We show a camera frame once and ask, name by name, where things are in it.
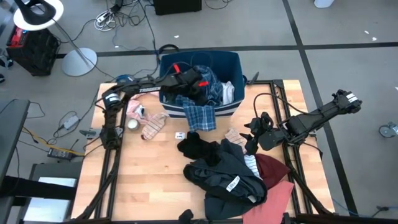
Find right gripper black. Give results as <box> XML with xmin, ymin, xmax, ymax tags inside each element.
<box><xmin>239</xmin><ymin>122</ymin><xmax>289</xmax><ymax>156</ymax></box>

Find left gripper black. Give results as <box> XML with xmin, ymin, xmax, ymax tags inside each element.
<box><xmin>161</xmin><ymin>63</ymin><xmax>210</xmax><ymax>98</ymax></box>

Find pink striped cloth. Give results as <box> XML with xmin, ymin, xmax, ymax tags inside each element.
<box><xmin>224</xmin><ymin>127</ymin><xmax>249</xmax><ymax>154</ymax></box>

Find white dark-striped garment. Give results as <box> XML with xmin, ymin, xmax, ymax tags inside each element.
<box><xmin>243</xmin><ymin>154</ymin><xmax>262</xmax><ymax>180</ymax></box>

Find blue plaid flannel shirt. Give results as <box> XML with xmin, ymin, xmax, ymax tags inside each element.
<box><xmin>174</xmin><ymin>64</ymin><xmax>224</xmax><ymax>133</ymax></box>

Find maroon garment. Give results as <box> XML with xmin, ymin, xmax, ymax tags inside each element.
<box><xmin>254</xmin><ymin>152</ymin><xmax>292</xmax><ymax>190</ymax></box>

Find dark elastic-waist pants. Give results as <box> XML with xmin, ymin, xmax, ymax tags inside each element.
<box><xmin>182</xmin><ymin>139</ymin><xmax>269</xmax><ymax>207</ymax></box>

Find pink striped sock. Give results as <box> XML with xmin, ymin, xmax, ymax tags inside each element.
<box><xmin>141</xmin><ymin>111</ymin><xmax>170</xmax><ymax>141</ymax></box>

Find black fuzzy garment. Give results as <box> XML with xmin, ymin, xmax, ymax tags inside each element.
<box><xmin>176</xmin><ymin>131</ymin><xmax>222</xmax><ymax>167</ymax></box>

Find salmon pink garment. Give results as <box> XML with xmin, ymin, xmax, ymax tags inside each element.
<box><xmin>241</xmin><ymin>179</ymin><xmax>295</xmax><ymax>224</ymax></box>

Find dark grey garment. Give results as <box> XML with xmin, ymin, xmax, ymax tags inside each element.
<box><xmin>203</xmin><ymin>194</ymin><xmax>251</xmax><ymax>221</ymax></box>

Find navy white striped fabric basket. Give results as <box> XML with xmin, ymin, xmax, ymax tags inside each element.
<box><xmin>158</xmin><ymin>50</ymin><xmax>247</xmax><ymax>119</ymax></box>

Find black clamp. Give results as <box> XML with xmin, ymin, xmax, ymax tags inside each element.
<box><xmin>248</xmin><ymin>71</ymin><xmax>261</xmax><ymax>86</ymax></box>

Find blue round object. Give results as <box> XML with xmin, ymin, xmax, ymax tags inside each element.
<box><xmin>115</xmin><ymin>73</ymin><xmax>135</xmax><ymax>84</ymax></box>

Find black box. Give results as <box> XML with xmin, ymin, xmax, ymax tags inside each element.
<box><xmin>152</xmin><ymin>0</ymin><xmax>203</xmax><ymax>16</ymax></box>

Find white power strip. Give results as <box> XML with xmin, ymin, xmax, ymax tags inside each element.
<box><xmin>95</xmin><ymin>11</ymin><xmax>115</xmax><ymax>32</ymax></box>

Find white floor lamp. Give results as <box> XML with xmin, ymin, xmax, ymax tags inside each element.
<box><xmin>12</xmin><ymin>0</ymin><xmax>98</xmax><ymax>78</ymax></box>

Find grey clamp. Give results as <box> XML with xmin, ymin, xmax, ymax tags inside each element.
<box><xmin>78</xmin><ymin>128</ymin><xmax>103</xmax><ymax>140</ymax></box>

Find grey power adapter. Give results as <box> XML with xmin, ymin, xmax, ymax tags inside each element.
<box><xmin>63</xmin><ymin>114</ymin><xmax>81</xmax><ymax>131</ymax></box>

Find caster wheel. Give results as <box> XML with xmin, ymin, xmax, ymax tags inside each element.
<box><xmin>378</xmin><ymin>121</ymin><xmax>398</xmax><ymax>139</ymax></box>

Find black power brick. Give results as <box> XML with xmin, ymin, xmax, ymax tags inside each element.
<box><xmin>46</xmin><ymin>147</ymin><xmax>75</xmax><ymax>161</ymax></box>

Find white round object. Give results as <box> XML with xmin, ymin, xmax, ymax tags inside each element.
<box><xmin>313</xmin><ymin>0</ymin><xmax>336</xmax><ymax>9</ymax></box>

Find black crate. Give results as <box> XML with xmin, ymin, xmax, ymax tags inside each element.
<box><xmin>6</xmin><ymin>26</ymin><xmax>62</xmax><ymax>77</ymax></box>

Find grey cart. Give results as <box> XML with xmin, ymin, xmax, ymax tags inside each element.
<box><xmin>17</xmin><ymin>161</ymin><xmax>84</xmax><ymax>224</ymax></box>

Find red box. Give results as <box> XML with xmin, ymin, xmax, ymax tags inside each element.
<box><xmin>6</xmin><ymin>26</ymin><xmax>32</xmax><ymax>48</ymax></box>

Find black desk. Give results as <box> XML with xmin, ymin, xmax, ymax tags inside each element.
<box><xmin>0</xmin><ymin>98</ymin><xmax>31</xmax><ymax>187</ymax></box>

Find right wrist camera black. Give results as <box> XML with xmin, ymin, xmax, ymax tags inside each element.
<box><xmin>250</xmin><ymin>111</ymin><xmax>275</xmax><ymax>135</ymax></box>

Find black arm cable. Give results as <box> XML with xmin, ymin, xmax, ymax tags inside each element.
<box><xmin>252</xmin><ymin>91</ymin><xmax>312</xmax><ymax>121</ymax></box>

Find black metal table frame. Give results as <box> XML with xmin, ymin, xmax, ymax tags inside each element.
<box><xmin>67</xmin><ymin>79</ymin><xmax>335</xmax><ymax>224</ymax></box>

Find black cable loop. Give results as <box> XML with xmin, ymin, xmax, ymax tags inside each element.
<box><xmin>157</xmin><ymin>44</ymin><xmax>181</xmax><ymax>56</ymax></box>

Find black floor cable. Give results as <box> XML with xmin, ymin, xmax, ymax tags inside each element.
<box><xmin>105</xmin><ymin>0</ymin><xmax>161</xmax><ymax>78</ymax></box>

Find blue cable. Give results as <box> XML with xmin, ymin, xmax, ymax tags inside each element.
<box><xmin>331</xmin><ymin>198</ymin><xmax>398</xmax><ymax>218</ymax></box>

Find yellow cable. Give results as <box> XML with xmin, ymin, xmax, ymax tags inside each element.
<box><xmin>21</xmin><ymin>126</ymin><xmax>85</xmax><ymax>157</ymax></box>

